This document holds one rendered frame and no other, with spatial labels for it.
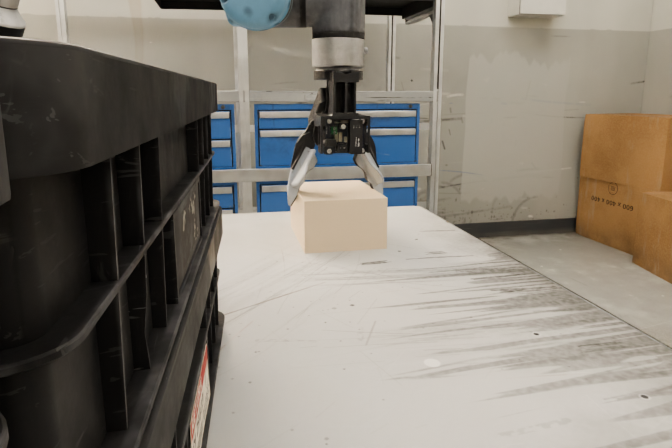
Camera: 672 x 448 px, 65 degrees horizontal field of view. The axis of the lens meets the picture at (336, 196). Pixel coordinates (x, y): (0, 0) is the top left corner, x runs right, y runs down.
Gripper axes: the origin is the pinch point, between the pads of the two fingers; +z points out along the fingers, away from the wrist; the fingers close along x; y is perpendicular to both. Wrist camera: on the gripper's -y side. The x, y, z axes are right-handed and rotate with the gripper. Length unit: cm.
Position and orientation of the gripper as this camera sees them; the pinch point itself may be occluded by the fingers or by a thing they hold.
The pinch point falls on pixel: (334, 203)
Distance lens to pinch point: 81.6
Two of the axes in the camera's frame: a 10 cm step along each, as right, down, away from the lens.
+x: 9.8, -0.4, 2.0
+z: 0.0, 9.8, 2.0
